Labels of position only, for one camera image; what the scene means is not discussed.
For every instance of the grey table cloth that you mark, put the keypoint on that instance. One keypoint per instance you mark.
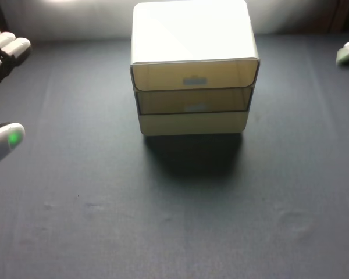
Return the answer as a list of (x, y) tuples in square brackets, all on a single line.
[(174, 218)]

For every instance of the white drawer cabinet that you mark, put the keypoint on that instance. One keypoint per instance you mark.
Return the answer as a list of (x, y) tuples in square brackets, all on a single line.
[(192, 32)]

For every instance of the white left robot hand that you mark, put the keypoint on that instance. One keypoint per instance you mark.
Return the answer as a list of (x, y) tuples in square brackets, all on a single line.
[(5, 49)]

